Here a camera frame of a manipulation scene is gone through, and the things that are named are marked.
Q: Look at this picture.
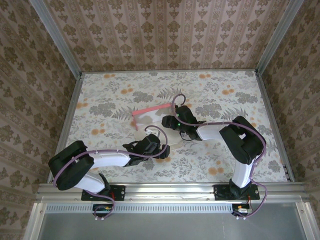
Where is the pink and white paper box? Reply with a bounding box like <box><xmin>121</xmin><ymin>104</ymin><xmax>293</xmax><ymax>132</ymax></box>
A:
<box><xmin>131</xmin><ymin>104</ymin><xmax>186</xmax><ymax>151</ymax></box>

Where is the grey metal panel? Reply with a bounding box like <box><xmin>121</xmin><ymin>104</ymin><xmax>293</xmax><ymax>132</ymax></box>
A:
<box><xmin>37</xmin><ymin>212</ymin><xmax>308</xmax><ymax>240</ymax></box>

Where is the floral tablecloth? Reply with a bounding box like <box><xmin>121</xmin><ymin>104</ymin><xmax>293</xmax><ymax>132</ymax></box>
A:
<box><xmin>53</xmin><ymin>71</ymin><xmax>288</xmax><ymax>183</ymax></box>

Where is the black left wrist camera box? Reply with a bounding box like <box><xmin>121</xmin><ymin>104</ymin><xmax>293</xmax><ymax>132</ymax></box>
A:
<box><xmin>140</xmin><ymin>133</ymin><xmax>162</xmax><ymax>151</ymax></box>

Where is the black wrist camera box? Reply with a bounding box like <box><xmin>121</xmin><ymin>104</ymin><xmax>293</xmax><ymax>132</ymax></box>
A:
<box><xmin>140</xmin><ymin>133</ymin><xmax>162</xmax><ymax>151</ymax></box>
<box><xmin>174</xmin><ymin>105</ymin><xmax>195</xmax><ymax>122</ymax></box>

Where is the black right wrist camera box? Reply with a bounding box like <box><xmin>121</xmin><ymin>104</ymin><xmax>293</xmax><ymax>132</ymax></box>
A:
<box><xmin>174</xmin><ymin>105</ymin><xmax>195</xmax><ymax>122</ymax></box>

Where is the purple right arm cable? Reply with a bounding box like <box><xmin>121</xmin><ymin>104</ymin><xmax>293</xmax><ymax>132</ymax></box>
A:
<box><xmin>172</xmin><ymin>94</ymin><xmax>270</xmax><ymax>221</ymax></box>

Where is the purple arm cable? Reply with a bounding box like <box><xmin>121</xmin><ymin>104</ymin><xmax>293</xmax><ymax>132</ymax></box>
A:
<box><xmin>172</xmin><ymin>94</ymin><xmax>270</xmax><ymax>221</ymax></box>
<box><xmin>52</xmin><ymin>126</ymin><xmax>169</xmax><ymax>222</ymax></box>

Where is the long aluminium base rail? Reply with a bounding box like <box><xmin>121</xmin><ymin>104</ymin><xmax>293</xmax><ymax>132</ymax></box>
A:
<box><xmin>34</xmin><ymin>181</ymin><xmax>311</xmax><ymax>204</ymax></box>

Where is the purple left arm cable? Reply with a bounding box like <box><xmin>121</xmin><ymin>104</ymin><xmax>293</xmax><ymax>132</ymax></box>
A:
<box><xmin>52</xmin><ymin>126</ymin><xmax>169</xmax><ymax>222</ymax></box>

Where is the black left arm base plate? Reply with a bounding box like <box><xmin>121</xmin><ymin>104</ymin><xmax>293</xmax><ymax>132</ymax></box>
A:
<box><xmin>81</xmin><ymin>185</ymin><xmax>126</xmax><ymax>201</ymax></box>

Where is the slotted metal cable duct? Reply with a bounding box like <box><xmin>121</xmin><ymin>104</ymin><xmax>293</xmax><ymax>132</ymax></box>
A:
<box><xmin>46</xmin><ymin>203</ymin><xmax>298</xmax><ymax>213</ymax></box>

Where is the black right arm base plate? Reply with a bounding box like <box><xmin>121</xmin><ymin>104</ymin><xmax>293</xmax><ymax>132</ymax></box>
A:
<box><xmin>214</xmin><ymin>184</ymin><xmax>260</xmax><ymax>201</ymax></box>

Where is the aluminium table side rail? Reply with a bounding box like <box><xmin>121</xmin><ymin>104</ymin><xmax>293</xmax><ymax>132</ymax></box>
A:
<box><xmin>256</xmin><ymin>71</ymin><xmax>296</xmax><ymax>182</ymax></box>
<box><xmin>47</xmin><ymin>73</ymin><xmax>83</xmax><ymax>185</ymax></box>

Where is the aluminium corner post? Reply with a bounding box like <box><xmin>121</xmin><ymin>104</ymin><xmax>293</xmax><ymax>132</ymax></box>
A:
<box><xmin>34</xmin><ymin>0</ymin><xmax>83</xmax><ymax>78</ymax></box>
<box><xmin>254</xmin><ymin>0</ymin><xmax>298</xmax><ymax>76</ymax></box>

